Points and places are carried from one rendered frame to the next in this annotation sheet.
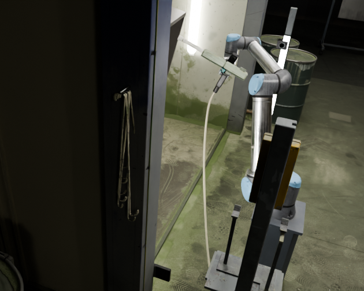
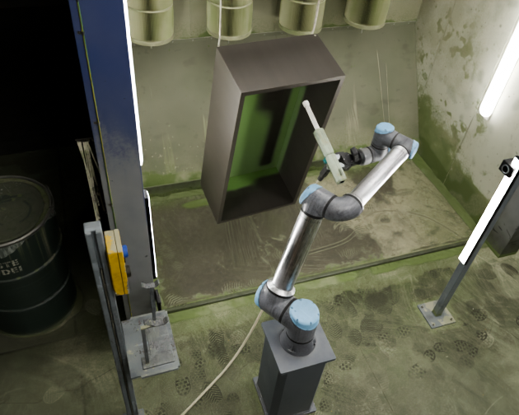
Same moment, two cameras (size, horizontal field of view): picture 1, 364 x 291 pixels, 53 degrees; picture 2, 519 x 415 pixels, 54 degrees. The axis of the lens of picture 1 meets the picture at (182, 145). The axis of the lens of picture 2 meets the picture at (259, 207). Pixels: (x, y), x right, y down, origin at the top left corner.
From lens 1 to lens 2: 1.92 m
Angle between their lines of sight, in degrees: 41
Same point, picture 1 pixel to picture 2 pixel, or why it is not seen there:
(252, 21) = not seen: outside the picture
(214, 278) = (133, 323)
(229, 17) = not seen: outside the picture
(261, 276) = (159, 352)
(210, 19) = not seen: outside the picture
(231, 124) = (494, 237)
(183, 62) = (474, 122)
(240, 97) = (517, 208)
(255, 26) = not seen: outside the picture
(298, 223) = (292, 364)
